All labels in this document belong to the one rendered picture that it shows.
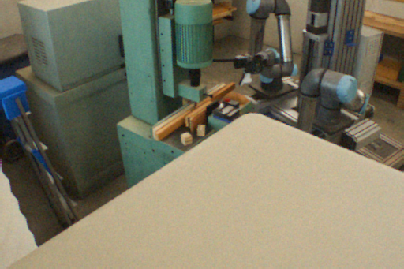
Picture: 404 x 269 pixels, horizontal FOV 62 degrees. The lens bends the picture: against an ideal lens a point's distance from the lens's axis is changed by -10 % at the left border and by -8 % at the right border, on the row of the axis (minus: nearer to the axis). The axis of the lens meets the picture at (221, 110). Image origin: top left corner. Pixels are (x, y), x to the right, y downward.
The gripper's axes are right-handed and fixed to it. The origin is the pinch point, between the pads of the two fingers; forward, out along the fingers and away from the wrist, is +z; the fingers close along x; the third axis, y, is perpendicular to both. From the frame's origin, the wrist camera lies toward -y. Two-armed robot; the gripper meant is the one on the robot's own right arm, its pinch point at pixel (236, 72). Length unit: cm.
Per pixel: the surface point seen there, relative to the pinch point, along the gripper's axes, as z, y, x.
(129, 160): 34, -60, 46
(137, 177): 34, -58, 58
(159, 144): 42, -20, 23
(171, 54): 19.4, -22.5, -14.4
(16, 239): 140, 82, -42
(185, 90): 15.7, -21.2, 5.5
